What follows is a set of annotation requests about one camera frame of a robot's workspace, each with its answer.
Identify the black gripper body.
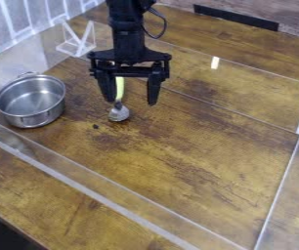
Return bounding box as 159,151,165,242
88,49,172,79

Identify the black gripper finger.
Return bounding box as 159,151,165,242
148,71,163,105
95,69,116,103

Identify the green handled metal spoon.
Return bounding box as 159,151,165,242
108,77,131,122

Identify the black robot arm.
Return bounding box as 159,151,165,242
88,0,172,105

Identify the small steel pot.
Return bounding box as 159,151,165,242
0,71,67,128

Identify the black strip on table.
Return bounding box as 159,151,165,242
193,4,279,31

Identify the clear acrylic barrier front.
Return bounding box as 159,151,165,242
0,124,247,250

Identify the clear acrylic triangle bracket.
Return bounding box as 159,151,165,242
56,21,96,58

